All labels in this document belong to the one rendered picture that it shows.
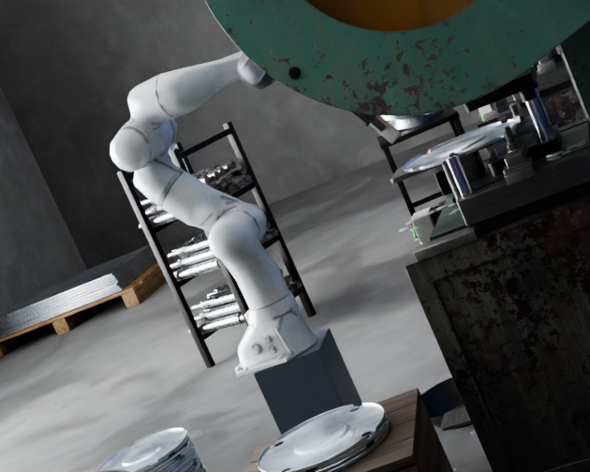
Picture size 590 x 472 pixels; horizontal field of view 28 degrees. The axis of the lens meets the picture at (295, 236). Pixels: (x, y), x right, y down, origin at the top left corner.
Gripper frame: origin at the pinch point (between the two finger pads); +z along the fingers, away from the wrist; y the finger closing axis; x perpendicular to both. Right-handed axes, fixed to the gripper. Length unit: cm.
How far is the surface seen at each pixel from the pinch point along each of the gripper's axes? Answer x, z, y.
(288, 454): -58, 29, 38
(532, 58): 35, 11, 38
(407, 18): 25.1, -11.2, 30.1
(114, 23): -214, -218, -682
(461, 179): 4.4, 19.5, 9.2
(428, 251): -10.6, 24.1, 16.6
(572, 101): 20, 45, -160
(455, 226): -4.6, 25.8, 7.0
